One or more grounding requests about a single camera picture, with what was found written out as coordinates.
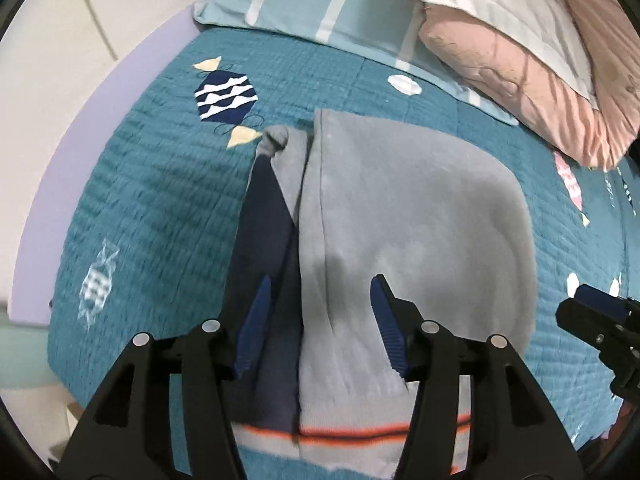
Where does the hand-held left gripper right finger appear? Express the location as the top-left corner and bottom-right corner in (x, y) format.
(371, 275), (583, 480)

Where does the light blue striped pillow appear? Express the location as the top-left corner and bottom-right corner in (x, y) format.
(192, 0), (521, 126)

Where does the grey and navy zip jacket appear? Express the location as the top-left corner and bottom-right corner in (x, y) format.
(222, 108), (538, 480)

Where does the teal quilted blanket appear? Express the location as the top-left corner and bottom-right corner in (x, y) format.
(47, 27), (640, 461)

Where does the white pillow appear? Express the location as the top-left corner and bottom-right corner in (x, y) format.
(416, 0), (598, 108)

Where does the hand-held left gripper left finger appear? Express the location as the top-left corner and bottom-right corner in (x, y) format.
(55, 275), (272, 480)

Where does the lavender bed frame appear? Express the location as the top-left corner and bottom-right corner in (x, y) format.
(7, 2), (206, 331)

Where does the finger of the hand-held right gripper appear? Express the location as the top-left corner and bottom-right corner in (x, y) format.
(574, 284), (640, 321)
(555, 298), (626, 348)

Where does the mint curved bed panel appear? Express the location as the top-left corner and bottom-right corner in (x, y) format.
(0, 320), (56, 391)

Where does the pink comforter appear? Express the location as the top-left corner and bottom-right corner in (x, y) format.
(417, 0), (640, 171)

